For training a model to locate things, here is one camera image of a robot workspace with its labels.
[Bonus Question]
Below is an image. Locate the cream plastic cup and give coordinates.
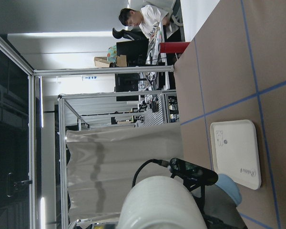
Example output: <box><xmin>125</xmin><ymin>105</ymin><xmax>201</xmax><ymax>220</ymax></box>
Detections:
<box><xmin>117</xmin><ymin>176</ymin><xmax>207</xmax><ymax>229</ymax></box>

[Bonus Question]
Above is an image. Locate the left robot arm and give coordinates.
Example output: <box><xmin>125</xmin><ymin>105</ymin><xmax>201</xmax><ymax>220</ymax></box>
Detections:
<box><xmin>204</xmin><ymin>174</ymin><xmax>247</xmax><ymax>229</ymax></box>

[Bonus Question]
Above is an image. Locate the red cylinder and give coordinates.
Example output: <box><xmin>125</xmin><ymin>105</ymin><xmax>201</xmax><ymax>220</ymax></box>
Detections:
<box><xmin>159</xmin><ymin>42</ymin><xmax>190</xmax><ymax>53</ymax></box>

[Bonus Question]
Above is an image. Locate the seated person white shirt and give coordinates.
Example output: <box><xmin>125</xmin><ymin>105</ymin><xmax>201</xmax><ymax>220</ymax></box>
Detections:
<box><xmin>119</xmin><ymin>5</ymin><xmax>170</xmax><ymax>39</ymax></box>

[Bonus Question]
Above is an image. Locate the white serving tray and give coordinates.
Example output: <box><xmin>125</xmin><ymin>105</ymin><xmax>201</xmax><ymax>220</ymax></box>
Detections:
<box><xmin>210</xmin><ymin>119</ymin><xmax>262</xmax><ymax>190</ymax></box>

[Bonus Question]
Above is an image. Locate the black left camera cable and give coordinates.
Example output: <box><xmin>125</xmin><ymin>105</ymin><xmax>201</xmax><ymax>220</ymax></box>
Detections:
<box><xmin>132</xmin><ymin>158</ymin><xmax>171</xmax><ymax>189</ymax></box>

